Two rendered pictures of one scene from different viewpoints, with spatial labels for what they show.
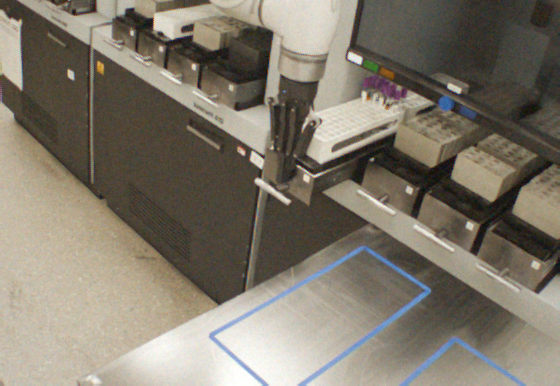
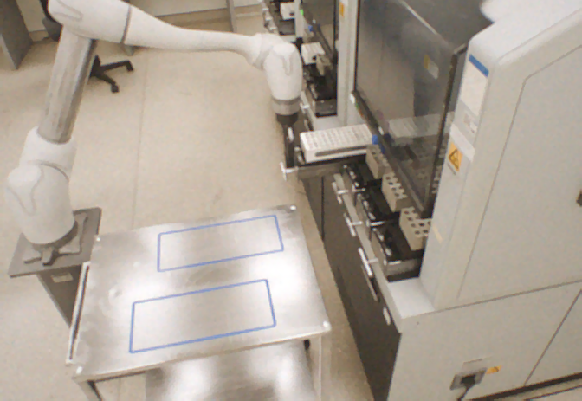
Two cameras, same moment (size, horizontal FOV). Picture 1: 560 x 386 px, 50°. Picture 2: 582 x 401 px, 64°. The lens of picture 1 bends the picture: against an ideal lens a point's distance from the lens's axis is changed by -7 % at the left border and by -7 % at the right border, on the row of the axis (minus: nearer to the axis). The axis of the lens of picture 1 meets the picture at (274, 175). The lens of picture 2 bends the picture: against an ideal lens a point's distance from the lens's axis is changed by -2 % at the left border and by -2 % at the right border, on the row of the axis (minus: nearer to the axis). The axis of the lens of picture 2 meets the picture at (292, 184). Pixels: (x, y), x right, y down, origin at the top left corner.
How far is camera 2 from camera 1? 0.94 m
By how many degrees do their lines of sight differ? 34
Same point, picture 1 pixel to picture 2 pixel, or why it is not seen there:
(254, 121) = (320, 126)
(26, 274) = (230, 186)
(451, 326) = (272, 273)
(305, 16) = (271, 77)
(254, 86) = (330, 104)
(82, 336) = not seen: hidden behind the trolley
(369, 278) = (258, 232)
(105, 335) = not seen: hidden behind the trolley
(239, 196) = not seen: hidden behind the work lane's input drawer
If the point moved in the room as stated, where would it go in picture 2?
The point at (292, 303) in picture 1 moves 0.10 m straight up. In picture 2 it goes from (208, 231) to (202, 206)
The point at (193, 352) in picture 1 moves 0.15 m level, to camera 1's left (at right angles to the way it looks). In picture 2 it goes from (145, 239) to (114, 216)
